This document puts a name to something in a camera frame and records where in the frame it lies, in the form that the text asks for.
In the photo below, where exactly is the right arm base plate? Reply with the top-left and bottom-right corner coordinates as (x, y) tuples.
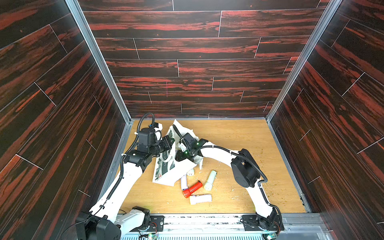
(240, 212), (285, 232)

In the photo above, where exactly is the red flashlight lower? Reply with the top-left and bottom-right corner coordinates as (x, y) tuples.
(183, 181), (203, 198)

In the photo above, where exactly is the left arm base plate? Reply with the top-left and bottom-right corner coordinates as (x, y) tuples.
(130, 215), (165, 233)

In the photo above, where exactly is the white flashlight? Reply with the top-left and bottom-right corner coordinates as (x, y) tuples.
(204, 170), (217, 191)
(189, 194), (213, 205)
(187, 169), (195, 177)
(180, 175), (188, 191)

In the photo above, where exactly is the aluminium front rail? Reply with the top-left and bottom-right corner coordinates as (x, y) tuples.
(119, 213), (334, 240)

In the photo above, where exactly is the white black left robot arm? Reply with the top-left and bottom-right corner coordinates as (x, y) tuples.
(74, 137), (175, 240)

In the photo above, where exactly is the white flashlight bottom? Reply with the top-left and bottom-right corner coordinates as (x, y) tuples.
(189, 194), (213, 205)

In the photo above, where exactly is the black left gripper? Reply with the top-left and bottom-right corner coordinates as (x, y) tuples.
(147, 136), (175, 158)

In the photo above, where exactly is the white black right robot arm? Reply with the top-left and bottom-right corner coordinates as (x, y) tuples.
(176, 133), (284, 235)

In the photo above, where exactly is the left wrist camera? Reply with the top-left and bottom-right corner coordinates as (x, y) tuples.
(138, 122), (163, 146)

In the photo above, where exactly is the white canvas tote bag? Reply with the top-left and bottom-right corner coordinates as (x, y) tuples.
(153, 120), (204, 186)

